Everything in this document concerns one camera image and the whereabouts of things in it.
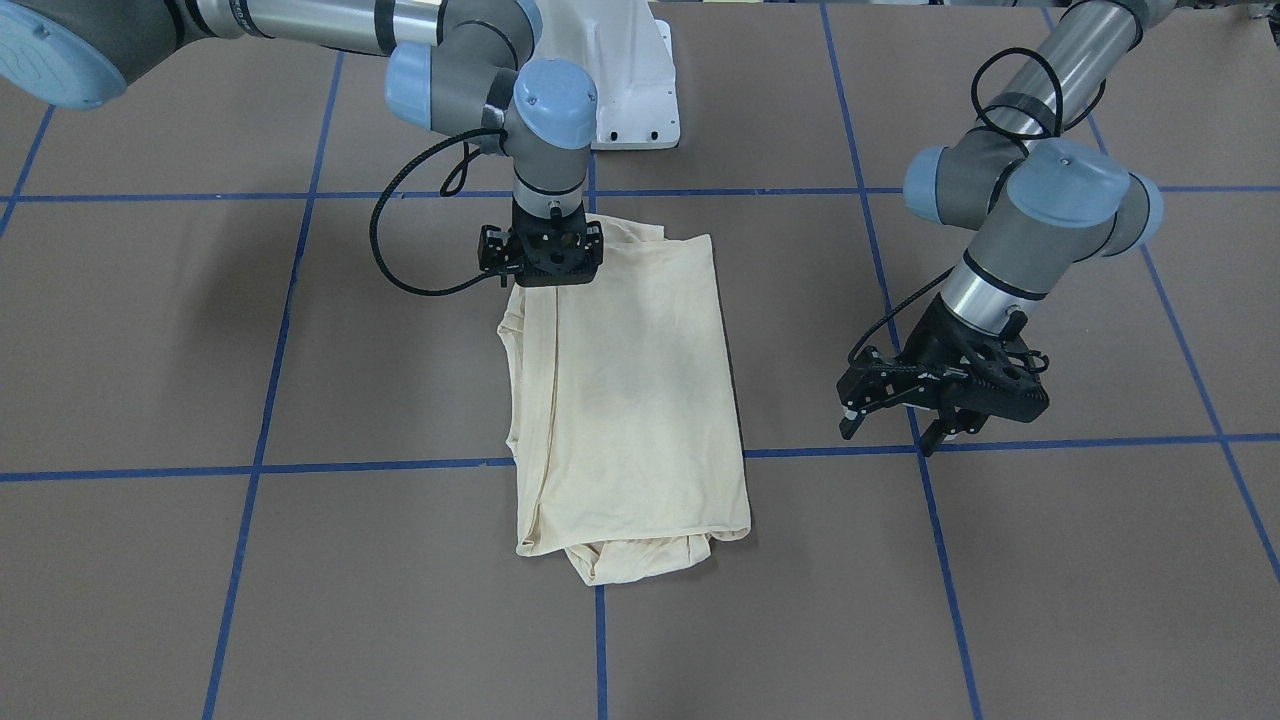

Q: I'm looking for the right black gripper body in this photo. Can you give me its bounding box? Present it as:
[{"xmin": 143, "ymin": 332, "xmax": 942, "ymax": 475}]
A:
[{"xmin": 509, "ymin": 193, "xmax": 588, "ymax": 233}]

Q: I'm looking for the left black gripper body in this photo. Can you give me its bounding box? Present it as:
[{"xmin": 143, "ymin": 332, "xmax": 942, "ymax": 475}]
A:
[{"xmin": 836, "ymin": 295, "xmax": 1011, "ymax": 421}]

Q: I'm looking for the beige long sleeve shirt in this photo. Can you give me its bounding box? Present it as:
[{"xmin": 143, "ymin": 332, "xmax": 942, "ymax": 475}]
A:
[{"xmin": 497, "ymin": 217, "xmax": 753, "ymax": 585}]

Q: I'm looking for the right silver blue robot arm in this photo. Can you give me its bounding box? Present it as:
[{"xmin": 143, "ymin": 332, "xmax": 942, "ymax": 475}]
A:
[{"xmin": 3, "ymin": 1, "xmax": 595, "ymax": 222}]

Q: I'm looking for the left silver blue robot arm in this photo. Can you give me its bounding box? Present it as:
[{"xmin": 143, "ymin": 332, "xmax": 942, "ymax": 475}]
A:
[{"xmin": 836, "ymin": 1, "xmax": 1175, "ymax": 456}]

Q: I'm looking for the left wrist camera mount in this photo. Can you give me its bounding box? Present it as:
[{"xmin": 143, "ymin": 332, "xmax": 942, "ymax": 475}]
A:
[{"xmin": 960, "ymin": 337, "xmax": 1050, "ymax": 423}]

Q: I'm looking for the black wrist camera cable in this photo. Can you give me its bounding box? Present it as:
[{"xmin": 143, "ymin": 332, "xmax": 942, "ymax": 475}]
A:
[{"xmin": 369, "ymin": 126, "xmax": 513, "ymax": 299}]

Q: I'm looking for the white pedestal column base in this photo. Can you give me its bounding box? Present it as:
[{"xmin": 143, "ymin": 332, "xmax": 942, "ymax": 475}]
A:
[{"xmin": 535, "ymin": 1, "xmax": 682, "ymax": 151}]

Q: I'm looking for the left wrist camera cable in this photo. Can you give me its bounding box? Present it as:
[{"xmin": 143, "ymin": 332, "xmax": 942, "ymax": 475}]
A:
[{"xmin": 846, "ymin": 46, "xmax": 1108, "ymax": 363}]

